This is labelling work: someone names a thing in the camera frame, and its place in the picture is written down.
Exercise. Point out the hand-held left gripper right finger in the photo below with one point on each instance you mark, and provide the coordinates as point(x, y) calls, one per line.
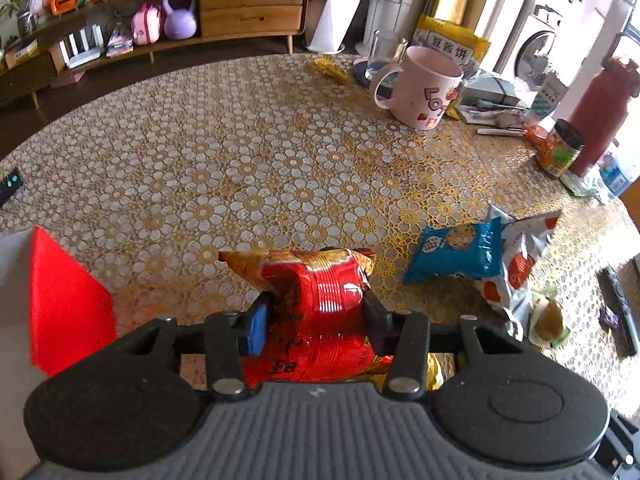
point(372, 325)

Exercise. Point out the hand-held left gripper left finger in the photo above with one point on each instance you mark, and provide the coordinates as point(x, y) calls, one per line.
point(257, 327)

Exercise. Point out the red and gold snack bag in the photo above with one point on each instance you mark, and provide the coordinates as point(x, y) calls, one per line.
point(320, 300)

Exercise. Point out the blue cookie packet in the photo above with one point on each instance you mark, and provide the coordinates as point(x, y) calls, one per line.
point(455, 252)

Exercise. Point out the red and white cardboard box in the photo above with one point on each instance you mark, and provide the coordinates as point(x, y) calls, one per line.
point(65, 305)

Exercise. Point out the silver snack bag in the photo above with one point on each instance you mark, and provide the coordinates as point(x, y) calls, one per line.
point(520, 260)

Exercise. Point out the gold floral tablecloth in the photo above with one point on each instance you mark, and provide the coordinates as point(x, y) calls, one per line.
point(250, 160)

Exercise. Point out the small bun packet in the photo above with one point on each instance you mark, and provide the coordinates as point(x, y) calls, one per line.
point(549, 317)

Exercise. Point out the white pen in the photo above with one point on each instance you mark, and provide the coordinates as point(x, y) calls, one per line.
point(500, 131)

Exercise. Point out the pink mug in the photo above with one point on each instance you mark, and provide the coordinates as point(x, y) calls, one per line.
point(425, 90)

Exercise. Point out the black remote control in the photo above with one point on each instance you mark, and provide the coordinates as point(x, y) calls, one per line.
point(620, 305)

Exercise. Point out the orange snack wrapper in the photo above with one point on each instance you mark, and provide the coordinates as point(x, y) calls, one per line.
point(537, 136)

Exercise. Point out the dark blue coaster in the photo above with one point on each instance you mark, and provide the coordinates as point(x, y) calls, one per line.
point(362, 72)

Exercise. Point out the green and white plastic bag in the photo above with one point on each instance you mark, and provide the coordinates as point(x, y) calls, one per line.
point(585, 187)

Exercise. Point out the small yellow candy wrapper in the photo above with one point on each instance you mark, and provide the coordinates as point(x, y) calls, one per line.
point(331, 70)

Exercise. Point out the dark notebook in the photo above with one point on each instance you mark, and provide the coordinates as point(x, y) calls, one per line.
point(492, 90)

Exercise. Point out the clear drinking glass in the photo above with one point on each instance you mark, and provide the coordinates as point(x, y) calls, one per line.
point(386, 52)

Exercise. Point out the light blue packet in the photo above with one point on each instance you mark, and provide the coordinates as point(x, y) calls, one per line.
point(615, 175)

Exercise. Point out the black device with green lights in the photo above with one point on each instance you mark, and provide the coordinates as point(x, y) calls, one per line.
point(9, 185)

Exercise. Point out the teal and white carton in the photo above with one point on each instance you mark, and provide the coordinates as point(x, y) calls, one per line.
point(549, 96)

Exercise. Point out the large yellow snack bag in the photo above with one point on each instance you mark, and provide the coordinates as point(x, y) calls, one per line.
point(450, 40)

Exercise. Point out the white planter with plant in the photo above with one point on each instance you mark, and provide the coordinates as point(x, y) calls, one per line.
point(334, 15)

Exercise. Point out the red thermos bottle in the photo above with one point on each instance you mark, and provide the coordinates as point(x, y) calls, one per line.
point(600, 110)

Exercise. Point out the purple kettlebell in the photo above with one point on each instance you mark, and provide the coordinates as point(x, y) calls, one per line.
point(179, 22)

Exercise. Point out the pink bag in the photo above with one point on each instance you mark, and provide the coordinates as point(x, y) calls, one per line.
point(146, 26)

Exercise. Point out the wooden media cabinet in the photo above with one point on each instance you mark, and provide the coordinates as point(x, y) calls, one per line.
point(250, 5)

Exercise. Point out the white router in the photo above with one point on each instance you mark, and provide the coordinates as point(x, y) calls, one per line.
point(82, 50)

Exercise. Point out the washing machine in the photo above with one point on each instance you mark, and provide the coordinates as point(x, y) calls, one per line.
point(542, 40)

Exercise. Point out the orange tissue box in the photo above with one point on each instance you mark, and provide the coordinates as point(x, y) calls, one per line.
point(64, 1)

